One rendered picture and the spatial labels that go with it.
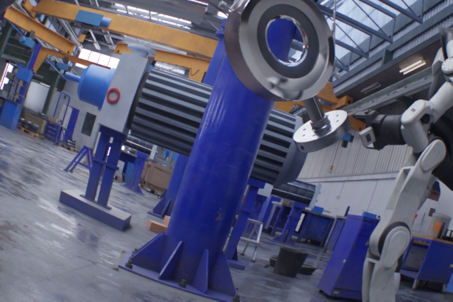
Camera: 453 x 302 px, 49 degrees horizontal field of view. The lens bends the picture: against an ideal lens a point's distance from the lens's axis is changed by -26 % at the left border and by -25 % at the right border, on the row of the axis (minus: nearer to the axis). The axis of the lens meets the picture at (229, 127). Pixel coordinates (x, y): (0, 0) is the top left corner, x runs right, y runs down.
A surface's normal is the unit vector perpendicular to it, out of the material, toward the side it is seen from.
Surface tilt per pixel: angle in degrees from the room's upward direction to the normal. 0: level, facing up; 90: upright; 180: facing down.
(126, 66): 90
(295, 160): 103
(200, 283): 90
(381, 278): 115
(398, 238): 90
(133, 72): 90
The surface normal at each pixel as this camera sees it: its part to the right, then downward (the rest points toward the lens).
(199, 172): -0.50, -0.26
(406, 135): -0.64, 0.65
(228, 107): -0.24, -0.18
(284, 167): -0.08, 0.38
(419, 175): 0.11, -0.07
